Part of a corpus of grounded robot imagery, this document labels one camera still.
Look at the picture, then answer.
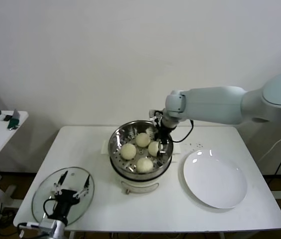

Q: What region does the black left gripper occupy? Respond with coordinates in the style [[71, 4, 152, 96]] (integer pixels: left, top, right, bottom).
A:
[[53, 170, 91, 221]]

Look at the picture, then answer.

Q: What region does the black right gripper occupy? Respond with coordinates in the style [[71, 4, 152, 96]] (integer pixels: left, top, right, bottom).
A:
[[154, 125, 175, 158]]

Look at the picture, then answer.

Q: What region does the white steamed baozi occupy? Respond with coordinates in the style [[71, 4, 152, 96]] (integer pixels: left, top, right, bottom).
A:
[[135, 132, 152, 148], [135, 157, 154, 173], [120, 143, 137, 160], [147, 141, 161, 157]]

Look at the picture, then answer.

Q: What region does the round glass pot lid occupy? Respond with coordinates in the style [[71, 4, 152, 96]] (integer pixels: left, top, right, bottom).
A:
[[31, 166, 95, 226]]

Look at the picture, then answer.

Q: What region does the perforated steel steamer basket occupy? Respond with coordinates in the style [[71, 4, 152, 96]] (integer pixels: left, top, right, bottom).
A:
[[108, 120, 174, 175]]

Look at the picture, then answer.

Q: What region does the cream electric cooking pot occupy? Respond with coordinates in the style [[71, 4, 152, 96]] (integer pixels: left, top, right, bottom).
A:
[[101, 139, 182, 195]]

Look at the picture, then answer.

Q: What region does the white round plate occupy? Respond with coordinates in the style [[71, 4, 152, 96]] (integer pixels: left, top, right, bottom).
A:
[[183, 149, 248, 209]]

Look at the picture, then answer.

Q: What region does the white work table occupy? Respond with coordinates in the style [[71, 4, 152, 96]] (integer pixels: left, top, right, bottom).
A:
[[12, 125, 281, 239]]

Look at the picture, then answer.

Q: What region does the black floor power strip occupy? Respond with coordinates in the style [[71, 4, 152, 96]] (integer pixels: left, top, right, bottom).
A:
[[0, 209, 15, 229]]

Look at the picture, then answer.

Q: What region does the green tool with grey plate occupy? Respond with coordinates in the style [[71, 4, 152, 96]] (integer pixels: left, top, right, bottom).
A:
[[7, 109, 21, 131]]

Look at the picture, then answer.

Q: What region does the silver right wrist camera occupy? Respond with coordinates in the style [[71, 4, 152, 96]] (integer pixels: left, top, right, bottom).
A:
[[149, 109, 163, 126]]

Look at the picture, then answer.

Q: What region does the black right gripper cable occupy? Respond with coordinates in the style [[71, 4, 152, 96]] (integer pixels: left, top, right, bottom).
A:
[[172, 119, 194, 143]]

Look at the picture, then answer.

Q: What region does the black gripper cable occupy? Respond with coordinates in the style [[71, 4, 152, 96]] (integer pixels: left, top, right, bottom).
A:
[[172, 119, 194, 143], [43, 198, 60, 220]]

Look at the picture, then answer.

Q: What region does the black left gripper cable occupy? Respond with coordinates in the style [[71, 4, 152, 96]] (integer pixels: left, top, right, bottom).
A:
[[43, 198, 60, 220]]

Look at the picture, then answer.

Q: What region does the white power cable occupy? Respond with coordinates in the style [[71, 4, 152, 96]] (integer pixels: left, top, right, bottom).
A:
[[257, 129, 281, 162]]

